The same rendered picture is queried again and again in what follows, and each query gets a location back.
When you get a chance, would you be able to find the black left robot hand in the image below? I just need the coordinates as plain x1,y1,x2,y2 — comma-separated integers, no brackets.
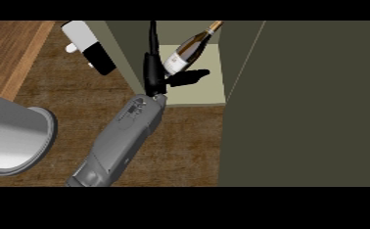
141,20,212,98

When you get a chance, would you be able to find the wine bottle with white label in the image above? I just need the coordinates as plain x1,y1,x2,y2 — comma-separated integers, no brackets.
161,20,225,76

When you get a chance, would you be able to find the olive green cabinet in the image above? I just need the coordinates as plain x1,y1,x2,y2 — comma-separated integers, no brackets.
83,20,266,108

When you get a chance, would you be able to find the dark olive cabinet door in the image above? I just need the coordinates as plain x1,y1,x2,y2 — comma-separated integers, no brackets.
216,20,370,188

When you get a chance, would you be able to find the white and black block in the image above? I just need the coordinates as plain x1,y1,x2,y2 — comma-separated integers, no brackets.
58,20,117,76

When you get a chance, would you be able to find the grey round metal object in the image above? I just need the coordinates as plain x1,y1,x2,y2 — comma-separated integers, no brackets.
0,97,58,178

